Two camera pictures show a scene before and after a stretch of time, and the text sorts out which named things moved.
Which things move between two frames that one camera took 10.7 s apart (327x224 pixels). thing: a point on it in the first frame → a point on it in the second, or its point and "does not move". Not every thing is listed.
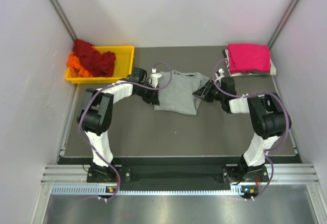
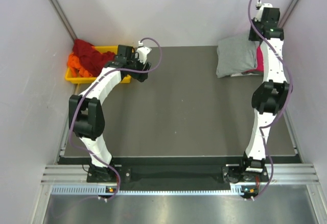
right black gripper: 203,92 → 251,36
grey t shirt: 178,98 → 235,55
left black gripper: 153,98 → 140,77
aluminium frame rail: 65,174 does not move
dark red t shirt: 97,64 does not move
